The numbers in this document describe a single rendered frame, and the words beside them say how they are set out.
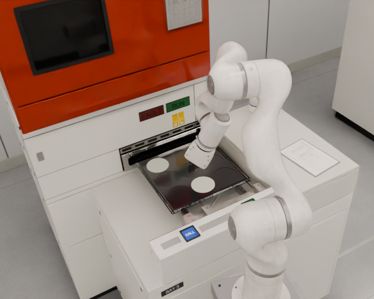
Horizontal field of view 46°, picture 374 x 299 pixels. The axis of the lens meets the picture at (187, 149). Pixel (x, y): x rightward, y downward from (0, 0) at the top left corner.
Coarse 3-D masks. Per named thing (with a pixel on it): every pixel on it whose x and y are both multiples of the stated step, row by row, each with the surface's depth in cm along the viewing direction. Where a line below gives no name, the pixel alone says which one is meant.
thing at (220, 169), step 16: (144, 160) 199; (176, 160) 198; (224, 160) 196; (160, 176) 190; (176, 176) 189; (192, 176) 189; (208, 176) 188; (224, 176) 187; (240, 176) 187; (160, 192) 182; (176, 192) 181; (192, 192) 181; (208, 192) 180; (176, 208) 174
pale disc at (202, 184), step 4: (196, 180) 186; (200, 180) 186; (204, 180) 186; (208, 180) 186; (212, 180) 186; (192, 184) 185; (196, 184) 185; (200, 184) 184; (204, 184) 184; (208, 184) 184; (212, 184) 184; (192, 188) 183; (196, 188) 183; (200, 188) 182; (204, 188) 182; (208, 188) 182; (212, 188) 182; (200, 192) 181; (204, 192) 180
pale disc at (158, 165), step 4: (152, 160) 199; (156, 160) 198; (160, 160) 198; (164, 160) 198; (148, 164) 196; (152, 164) 196; (156, 164) 196; (160, 164) 196; (164, 164) 196; (168, 164) 196; (148, 168) 194; (152, 168) 194; (156, 168) 194; (160, 168) 194; (164, 168) 194; (156, 172) 192
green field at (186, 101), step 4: (180, 100) 196; (184, 100) 197; (188, 100) 198; (168, 104) 194; (172, 104) 195; (176, 104) 196; (180, 104) 198; (184, 104) 198; (188, 104) 200; (168, 108) 195; (172, 108) 196; (176, 108) 197
